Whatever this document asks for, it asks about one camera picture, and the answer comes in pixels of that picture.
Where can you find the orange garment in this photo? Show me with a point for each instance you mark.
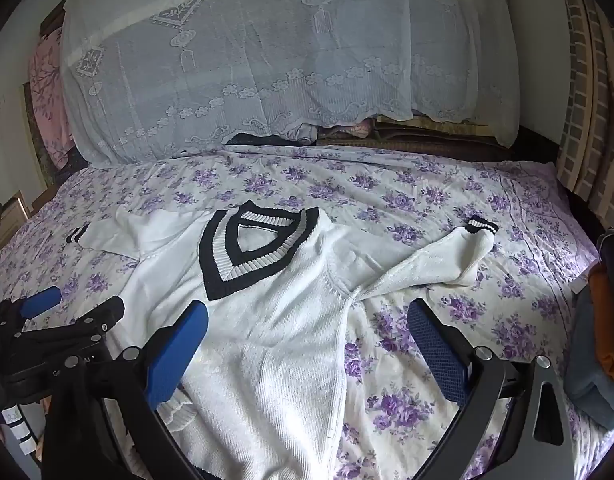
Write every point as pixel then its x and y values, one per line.
pixel 607 320

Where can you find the dark patterned cloth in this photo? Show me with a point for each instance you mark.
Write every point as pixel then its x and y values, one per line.
pixel 37 145

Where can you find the white sweater with black collar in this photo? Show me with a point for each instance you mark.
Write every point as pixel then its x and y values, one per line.
pixel 277 320

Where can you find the wooden frame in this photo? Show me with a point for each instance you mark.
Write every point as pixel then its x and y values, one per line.
pixel 14 212

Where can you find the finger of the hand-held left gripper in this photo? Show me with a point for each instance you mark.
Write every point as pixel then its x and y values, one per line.
pixel 87 322
pixel 39 301

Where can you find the pink floral pillow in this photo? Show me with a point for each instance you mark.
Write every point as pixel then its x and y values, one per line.
pixel 44 85

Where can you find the stack of folded blankets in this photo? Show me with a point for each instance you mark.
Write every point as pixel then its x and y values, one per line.
pixel 412 130

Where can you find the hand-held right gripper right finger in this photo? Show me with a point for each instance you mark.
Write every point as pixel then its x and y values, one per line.
pixel 437 355

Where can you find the purple floral bed sheet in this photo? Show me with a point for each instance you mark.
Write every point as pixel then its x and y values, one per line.
pixel 387 195

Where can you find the white lace cover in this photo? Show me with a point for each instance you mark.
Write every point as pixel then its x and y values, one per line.
pixel 287 50

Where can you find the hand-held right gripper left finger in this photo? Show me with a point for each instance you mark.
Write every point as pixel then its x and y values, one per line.
pixel 179 350

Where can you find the blue jeans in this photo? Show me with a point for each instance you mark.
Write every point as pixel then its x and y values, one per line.
pixel 587 385

